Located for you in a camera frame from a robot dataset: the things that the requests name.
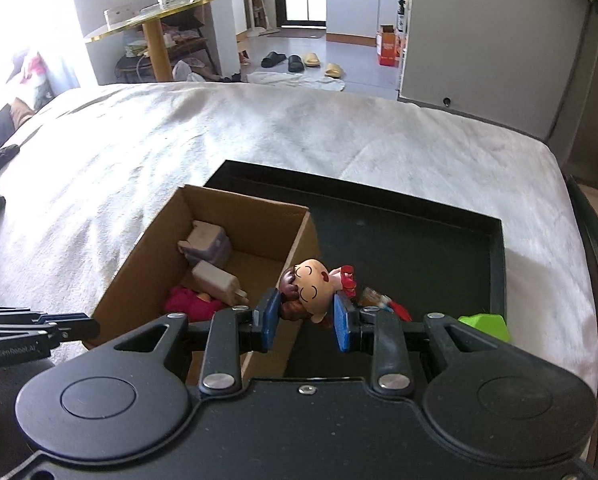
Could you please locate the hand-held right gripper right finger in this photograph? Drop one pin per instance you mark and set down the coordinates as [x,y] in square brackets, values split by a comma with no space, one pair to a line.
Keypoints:
[343,325]

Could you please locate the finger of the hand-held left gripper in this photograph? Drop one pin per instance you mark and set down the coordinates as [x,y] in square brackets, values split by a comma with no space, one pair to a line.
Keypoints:
[69,327]

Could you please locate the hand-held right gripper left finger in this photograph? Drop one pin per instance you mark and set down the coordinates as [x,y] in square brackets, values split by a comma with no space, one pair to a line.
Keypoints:
[269,320]

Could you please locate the brown-haired doll figure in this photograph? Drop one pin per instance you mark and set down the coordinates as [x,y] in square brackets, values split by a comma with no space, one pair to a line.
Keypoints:
[309,285]

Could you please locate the white block toy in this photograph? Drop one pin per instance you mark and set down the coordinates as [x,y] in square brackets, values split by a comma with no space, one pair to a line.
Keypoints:
[211,280]

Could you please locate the brown cardboard box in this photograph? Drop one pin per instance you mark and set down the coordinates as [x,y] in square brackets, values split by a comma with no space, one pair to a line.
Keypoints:
[129,290]

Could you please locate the pink plush toy figure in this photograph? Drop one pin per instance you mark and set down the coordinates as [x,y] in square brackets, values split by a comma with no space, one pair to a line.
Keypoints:
[189,302]

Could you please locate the black tray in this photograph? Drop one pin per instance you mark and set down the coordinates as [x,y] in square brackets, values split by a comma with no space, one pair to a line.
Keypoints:
[404,250]

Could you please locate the small blocky toy figure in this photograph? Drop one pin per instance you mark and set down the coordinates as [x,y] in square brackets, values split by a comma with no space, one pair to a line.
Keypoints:
[376,300]

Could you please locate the green hexagonal box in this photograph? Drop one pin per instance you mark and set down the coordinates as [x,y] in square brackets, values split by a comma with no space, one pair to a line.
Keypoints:
[484,327]

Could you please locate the white fluffy blanket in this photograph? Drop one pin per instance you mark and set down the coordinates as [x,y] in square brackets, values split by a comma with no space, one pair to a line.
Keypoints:
[279,130]

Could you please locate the brown and dark clothing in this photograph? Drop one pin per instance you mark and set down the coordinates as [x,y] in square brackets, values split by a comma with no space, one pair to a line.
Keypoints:
[1,122]

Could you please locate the pink printed cloth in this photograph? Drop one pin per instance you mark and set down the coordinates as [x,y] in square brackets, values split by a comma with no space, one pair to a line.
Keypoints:
[34,75]

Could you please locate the black slipper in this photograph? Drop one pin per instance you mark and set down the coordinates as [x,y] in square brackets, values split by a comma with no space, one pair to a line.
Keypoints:
[295,63]
[274,59]

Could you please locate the orange cardboard box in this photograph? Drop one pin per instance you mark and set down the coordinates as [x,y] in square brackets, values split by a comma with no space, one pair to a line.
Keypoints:
[389,50]

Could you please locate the black spray bottle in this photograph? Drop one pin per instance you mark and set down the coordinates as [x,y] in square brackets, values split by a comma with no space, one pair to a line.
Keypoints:
[402,16]

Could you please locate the clear plastic box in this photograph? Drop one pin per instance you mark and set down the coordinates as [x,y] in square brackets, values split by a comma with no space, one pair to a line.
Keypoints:
[121,12]

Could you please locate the grey wardrobe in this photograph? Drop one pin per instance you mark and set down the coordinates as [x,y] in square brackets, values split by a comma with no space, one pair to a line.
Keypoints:
[479,35]

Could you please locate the white kitchen cabinet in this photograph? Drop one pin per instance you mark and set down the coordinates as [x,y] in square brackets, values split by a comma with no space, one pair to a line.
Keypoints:
[359,5]

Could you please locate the round yellow-edged table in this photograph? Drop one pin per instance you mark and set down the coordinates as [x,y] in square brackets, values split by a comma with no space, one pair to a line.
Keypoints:
[151,15]

